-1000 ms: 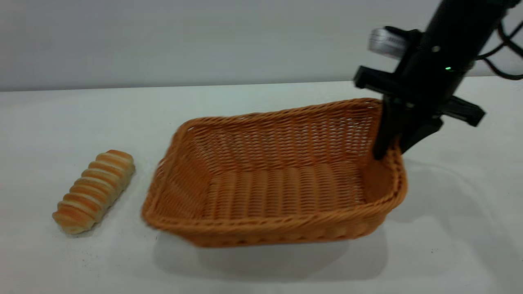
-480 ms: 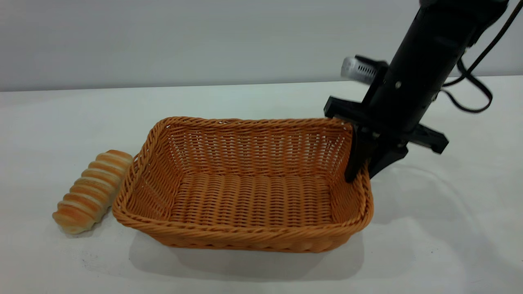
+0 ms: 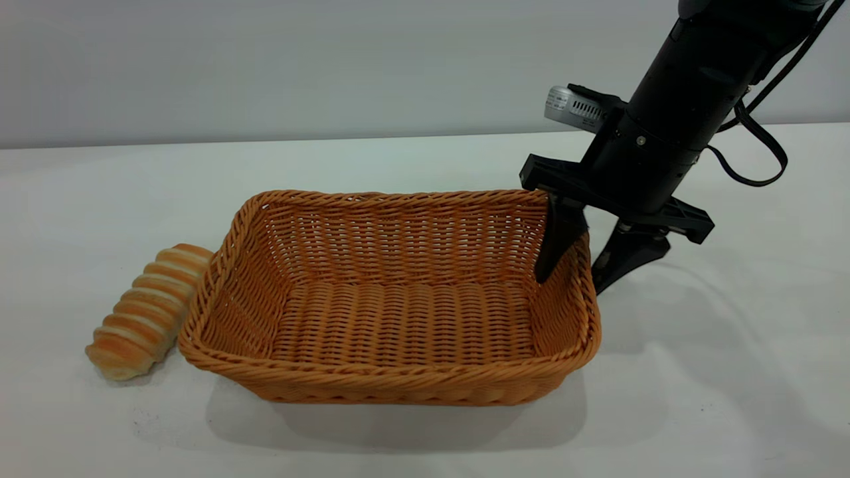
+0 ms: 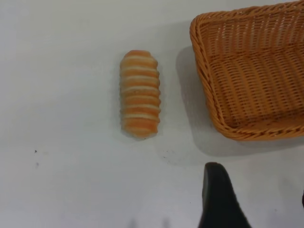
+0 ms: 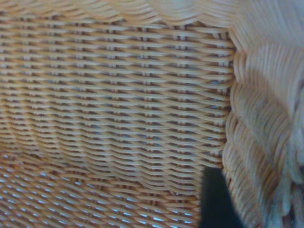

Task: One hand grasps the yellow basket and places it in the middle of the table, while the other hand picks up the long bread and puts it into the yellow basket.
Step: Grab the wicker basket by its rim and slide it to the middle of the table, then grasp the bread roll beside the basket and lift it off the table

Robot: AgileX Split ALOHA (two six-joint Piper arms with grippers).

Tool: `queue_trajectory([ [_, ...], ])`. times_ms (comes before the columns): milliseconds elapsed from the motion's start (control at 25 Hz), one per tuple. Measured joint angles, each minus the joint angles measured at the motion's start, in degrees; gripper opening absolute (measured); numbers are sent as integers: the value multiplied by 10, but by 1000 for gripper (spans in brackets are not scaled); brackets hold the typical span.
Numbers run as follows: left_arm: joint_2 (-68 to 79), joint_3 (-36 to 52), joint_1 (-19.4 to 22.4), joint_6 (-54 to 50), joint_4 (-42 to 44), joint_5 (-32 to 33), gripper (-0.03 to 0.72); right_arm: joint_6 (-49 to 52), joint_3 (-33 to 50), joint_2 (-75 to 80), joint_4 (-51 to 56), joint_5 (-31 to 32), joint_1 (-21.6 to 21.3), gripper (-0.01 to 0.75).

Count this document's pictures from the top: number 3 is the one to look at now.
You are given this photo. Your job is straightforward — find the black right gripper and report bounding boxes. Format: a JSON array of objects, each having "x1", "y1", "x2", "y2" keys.
[{"x1": 519, "y1": 108, "x2": 715, "y2": 296}]

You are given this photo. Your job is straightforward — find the rectangular woven wicker basket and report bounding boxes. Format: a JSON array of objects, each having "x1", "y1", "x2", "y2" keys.
[{"x1": 178, "y1": 189, "x2": 602, "y2": 407}]

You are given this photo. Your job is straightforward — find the ridged orange striped bread roll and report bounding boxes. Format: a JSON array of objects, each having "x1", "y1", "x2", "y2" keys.
[{"x1": 85, "y1": 244, "x2": 214, "y2": 382}]

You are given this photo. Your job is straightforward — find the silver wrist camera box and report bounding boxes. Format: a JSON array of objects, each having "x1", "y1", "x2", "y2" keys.
[{"x1": 545, "y1": 84, "x2": 623, "y2": 134}]

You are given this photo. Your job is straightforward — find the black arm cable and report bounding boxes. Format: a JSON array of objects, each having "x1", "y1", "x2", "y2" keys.
[{"x1": 705, "y1": 0, "x2": 850, "y2": 188}]

